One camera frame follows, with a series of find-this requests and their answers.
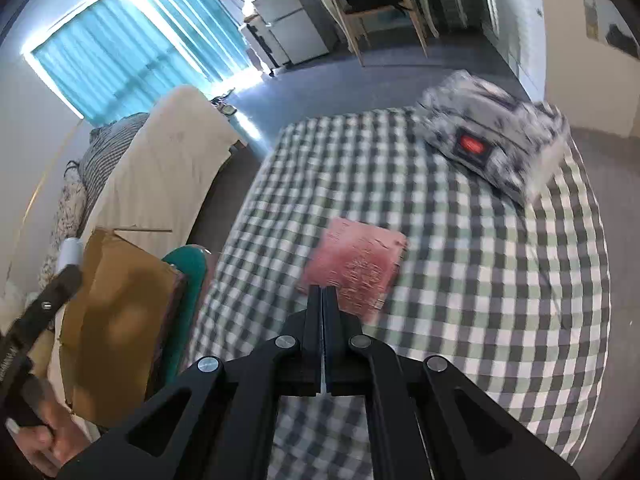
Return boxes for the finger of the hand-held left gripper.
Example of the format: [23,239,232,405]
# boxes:
[19,263,84,343]

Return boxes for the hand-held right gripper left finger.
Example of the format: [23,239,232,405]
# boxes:
[57,285,324,480]

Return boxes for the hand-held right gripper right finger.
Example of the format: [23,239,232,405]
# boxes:
[324,285,582,480]

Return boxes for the red patterned wallet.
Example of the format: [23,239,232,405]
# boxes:
[296,217,409,324]

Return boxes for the cardboard box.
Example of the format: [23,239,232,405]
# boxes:
[54,227,187,427]

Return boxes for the person's left hand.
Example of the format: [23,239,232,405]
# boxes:
[4,374,97,479]

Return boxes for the floral pillow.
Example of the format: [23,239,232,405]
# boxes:
[42,160,89,282]

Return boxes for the checkered cloth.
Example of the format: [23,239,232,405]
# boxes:
[184,107,614,480]

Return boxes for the teal round item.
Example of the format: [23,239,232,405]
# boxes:
[161,244,209,387]

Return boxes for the checked grey pillow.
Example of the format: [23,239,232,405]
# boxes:
[79,112,151,202]

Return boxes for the beige covered sofa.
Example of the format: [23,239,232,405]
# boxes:
[74,84,242,262]

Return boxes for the pair of shoes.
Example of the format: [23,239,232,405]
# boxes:
[214,89,239,117]

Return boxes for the grey white printed bag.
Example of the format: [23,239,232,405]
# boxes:
[414,70,572,207]

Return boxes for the teal window curtains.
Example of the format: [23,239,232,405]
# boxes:
[24,0,257,122]

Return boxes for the small white fridge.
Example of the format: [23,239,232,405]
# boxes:
[251,0,332,67]

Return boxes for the wooden chair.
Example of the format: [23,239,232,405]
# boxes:
[319,0,432,67]

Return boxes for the white sliding door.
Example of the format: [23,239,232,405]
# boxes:
[474,0,549,104]

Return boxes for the black bag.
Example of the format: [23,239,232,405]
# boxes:
[604,22,640,59]

